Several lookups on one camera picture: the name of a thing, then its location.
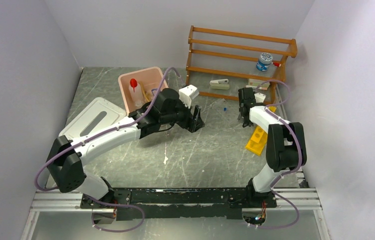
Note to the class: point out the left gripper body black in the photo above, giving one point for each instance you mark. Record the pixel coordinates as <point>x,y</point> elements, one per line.
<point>183,119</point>

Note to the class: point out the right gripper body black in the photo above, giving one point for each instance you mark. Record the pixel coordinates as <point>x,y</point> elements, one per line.
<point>246,122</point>

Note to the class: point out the amber rubber tubing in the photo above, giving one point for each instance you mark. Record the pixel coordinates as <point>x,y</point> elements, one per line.
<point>145,94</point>

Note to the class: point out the white bin lid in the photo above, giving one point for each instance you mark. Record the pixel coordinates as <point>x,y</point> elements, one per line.
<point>99,113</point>

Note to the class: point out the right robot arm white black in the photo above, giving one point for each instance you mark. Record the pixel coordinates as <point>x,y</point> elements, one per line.
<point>285,146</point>

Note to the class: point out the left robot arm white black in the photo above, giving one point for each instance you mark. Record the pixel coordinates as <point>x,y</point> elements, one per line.
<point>67,157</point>

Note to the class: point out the white stapler on shelf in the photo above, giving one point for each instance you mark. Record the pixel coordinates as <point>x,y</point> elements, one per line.
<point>219,84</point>

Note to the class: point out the yellow test tube rack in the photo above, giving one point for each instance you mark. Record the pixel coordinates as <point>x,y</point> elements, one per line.
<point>258,139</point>

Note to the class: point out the blue white jar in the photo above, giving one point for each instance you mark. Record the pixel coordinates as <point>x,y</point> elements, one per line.
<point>264,61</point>

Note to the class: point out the pink plastic bin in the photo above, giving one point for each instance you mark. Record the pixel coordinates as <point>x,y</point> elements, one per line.
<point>150,77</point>

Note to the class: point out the wooden shelf rack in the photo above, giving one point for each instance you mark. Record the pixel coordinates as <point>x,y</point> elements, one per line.
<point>235,54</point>

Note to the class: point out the red cap wash bottle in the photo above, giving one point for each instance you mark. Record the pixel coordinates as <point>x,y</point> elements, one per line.
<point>136,92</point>

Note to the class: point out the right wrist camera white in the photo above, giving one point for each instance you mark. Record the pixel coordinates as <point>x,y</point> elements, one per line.
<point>260,97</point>

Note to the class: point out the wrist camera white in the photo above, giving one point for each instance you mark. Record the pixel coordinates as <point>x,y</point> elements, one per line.
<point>260,97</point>
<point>187,94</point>

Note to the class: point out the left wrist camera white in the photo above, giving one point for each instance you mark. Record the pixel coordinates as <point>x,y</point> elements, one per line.
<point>187,94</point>

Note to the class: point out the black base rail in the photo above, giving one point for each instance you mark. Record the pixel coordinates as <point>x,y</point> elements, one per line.
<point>166,203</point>

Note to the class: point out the aluminium frame rail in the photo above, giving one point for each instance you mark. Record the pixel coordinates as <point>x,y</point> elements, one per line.
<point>58,216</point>

